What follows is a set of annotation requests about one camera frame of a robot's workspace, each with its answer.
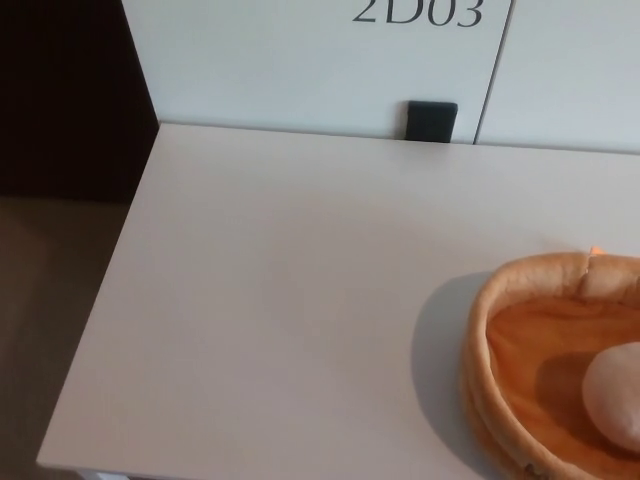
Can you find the pink plush dumpling toy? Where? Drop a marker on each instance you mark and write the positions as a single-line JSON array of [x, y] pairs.
[[615, 395]]

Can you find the orange round plush plate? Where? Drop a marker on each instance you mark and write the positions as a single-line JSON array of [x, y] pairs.
[[520, 350]]

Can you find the white locker door printed 2D03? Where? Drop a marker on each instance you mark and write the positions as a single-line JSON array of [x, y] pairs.
[[275, 60]]

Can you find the dark brown side panel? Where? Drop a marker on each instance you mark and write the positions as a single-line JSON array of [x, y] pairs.
[[65, 90]]

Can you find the plain white locker door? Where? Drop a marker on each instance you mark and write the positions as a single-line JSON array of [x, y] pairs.
[[575, 70]]

